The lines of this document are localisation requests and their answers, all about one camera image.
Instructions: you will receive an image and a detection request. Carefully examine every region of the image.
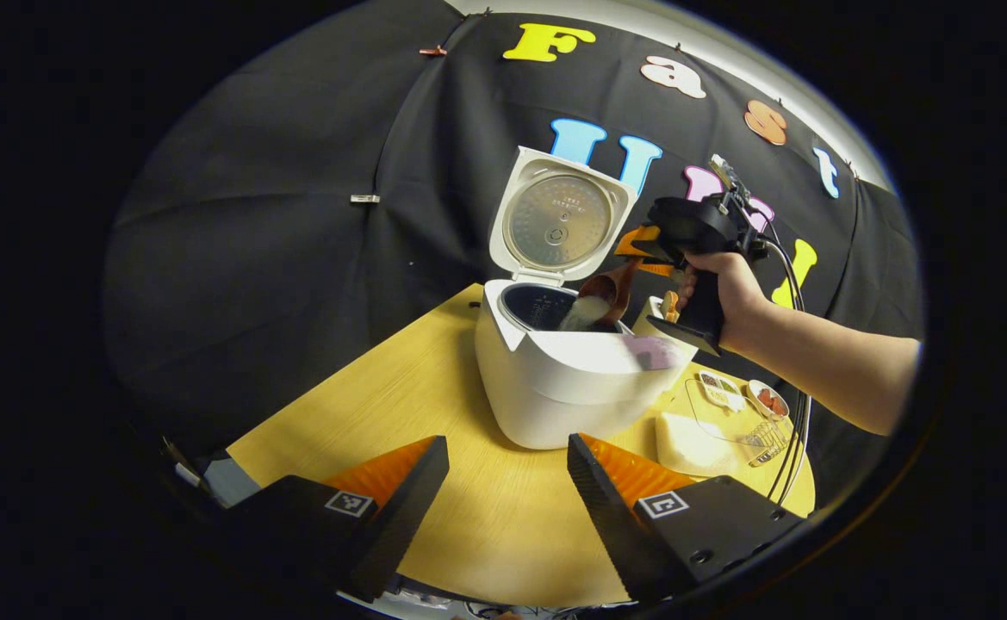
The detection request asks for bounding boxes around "white rice cooker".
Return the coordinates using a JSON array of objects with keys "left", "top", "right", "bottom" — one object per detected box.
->
[{"left": 474, "top": 146, "right": 699, "bottom": 451}]

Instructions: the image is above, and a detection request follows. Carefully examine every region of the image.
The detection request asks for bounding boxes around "white divided bean dish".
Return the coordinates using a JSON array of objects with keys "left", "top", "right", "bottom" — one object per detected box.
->
[{"left": 698, "top": 369, "right": 747, "bottom": 412}]

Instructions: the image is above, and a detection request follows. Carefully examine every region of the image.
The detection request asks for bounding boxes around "clear rice container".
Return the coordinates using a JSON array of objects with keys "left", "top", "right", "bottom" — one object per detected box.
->
[{"left": 655, "top": 376, "right": 793, "bottom": 479}]

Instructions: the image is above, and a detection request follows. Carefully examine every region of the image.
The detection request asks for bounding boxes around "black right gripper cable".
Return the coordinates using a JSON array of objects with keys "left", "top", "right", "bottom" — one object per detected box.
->
[{"left": 757, "top": 232, "right": 814, "bottom": 509}]

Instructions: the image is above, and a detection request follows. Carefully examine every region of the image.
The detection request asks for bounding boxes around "brown wooden spoon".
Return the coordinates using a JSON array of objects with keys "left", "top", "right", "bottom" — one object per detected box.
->
[{"left": 578, "top": 258, "right": 642, "bottom": 328}]

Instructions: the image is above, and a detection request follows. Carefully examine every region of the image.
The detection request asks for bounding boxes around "clear wire chopstick holder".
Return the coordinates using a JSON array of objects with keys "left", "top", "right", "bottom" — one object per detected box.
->
[{"left": 743, "top": 419, "right": 793, "bottom": 468}]

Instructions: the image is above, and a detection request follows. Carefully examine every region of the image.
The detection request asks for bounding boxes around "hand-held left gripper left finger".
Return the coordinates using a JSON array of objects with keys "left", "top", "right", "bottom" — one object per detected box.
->
[{"left": 223, "top": 435, "right": 451, "bottom": 604}]

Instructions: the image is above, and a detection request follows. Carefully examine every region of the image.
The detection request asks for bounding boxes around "white rice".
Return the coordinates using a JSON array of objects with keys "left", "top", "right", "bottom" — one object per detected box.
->
[{"left": 656, "top": 412, "right": 741, "bottom": 479}]

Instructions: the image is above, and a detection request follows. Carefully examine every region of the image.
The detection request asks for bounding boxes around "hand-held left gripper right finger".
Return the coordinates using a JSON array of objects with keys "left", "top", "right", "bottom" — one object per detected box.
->
[{"left": 567, "top": 433, "right": 811, "bottom": 604}]

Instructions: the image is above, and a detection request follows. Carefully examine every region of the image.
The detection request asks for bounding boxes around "pale grey object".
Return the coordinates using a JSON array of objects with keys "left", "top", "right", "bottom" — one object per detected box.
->
[{"left": 202, "top": 449, "right": 261, "bottom": 509}]

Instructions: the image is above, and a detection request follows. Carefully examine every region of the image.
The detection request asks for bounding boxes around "black backdrop cloth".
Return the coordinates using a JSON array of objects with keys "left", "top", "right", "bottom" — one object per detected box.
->
[{"left": 103, "top": 0, "right": 926, "bottom": 483}]

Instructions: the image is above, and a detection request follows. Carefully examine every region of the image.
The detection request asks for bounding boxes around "round white plate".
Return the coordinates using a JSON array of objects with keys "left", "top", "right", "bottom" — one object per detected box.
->
[{"left": 746, "top": 380, "right": 790, "bottom": 420}]

